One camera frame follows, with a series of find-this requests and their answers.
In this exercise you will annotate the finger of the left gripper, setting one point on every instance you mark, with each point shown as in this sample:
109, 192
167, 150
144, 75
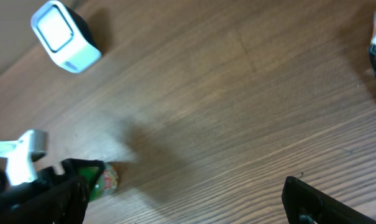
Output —
91, 170

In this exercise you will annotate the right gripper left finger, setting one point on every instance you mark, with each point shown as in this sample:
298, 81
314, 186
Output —
64, 203

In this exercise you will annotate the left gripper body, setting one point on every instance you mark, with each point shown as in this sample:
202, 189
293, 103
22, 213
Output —
47, 178

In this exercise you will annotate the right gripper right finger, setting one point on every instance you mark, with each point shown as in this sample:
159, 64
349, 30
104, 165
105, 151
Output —
306, 204

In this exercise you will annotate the green lid jar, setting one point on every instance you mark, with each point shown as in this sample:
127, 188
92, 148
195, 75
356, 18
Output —
106, 185

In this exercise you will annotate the white barcode scanner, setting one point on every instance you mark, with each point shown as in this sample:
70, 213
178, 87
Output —
65, 36

